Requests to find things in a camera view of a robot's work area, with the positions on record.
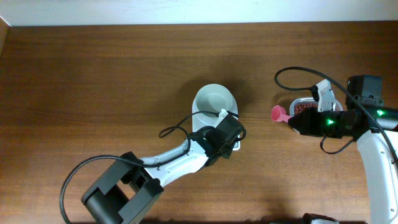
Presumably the pink plastic measuring scoop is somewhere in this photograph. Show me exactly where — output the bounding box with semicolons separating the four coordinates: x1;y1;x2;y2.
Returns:
271;105;291;123

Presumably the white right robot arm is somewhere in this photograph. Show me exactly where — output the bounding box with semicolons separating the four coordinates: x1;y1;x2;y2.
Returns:
288;75;397;223

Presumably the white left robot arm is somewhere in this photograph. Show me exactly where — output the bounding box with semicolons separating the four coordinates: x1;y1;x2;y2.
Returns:
81;113;246;224

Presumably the white digital kitchen scale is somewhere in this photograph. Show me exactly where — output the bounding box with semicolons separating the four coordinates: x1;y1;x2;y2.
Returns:
192;97;238;132

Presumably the white round bowl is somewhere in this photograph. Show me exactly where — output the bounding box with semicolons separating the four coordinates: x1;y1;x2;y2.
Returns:
192;84;238;114

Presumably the clear container of red beans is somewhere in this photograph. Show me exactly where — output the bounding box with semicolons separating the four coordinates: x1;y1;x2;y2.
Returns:
289;97;343;116

